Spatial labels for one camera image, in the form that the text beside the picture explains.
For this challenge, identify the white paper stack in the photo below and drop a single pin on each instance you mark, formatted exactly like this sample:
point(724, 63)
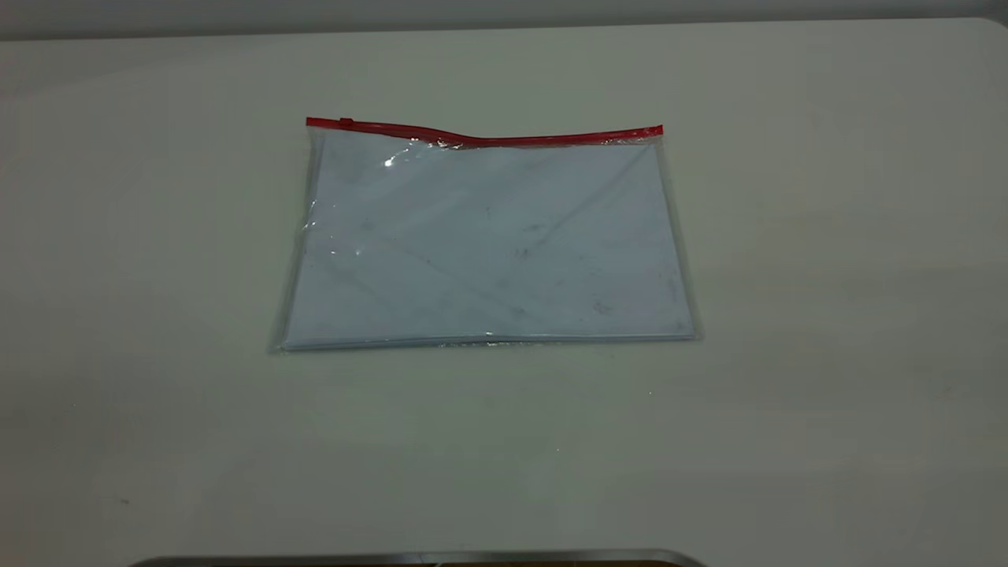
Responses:
point(488, 252)

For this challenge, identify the clear zip bag red zipper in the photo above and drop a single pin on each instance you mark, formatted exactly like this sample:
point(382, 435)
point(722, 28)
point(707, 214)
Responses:
point(488, 142)

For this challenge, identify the grey metal edge strip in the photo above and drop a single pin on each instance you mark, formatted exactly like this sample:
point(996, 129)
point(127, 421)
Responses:
point(394, 560)

